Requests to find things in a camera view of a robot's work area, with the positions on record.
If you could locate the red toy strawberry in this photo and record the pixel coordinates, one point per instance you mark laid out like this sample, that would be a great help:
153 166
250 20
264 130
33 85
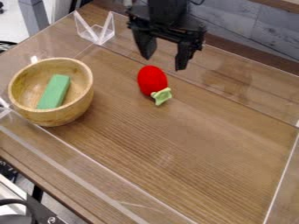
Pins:
154 84

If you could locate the black metal clamp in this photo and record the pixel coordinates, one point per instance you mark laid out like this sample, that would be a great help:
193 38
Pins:
45 215

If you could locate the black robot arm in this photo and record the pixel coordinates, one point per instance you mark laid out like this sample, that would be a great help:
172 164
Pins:
174 5

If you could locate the clear acrylic tray wall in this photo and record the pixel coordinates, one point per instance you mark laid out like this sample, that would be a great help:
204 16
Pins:
101 196

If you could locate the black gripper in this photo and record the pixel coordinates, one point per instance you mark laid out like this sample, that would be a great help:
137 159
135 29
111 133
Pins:
154 23

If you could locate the green rectangular block stick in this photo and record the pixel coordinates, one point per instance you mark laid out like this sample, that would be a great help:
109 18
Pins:
55 91

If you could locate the clear acrylic corner bracket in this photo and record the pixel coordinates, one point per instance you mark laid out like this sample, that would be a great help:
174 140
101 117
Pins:
97 34

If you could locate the brown wooden bowl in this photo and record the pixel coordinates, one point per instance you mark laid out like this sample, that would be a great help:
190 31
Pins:
29 84

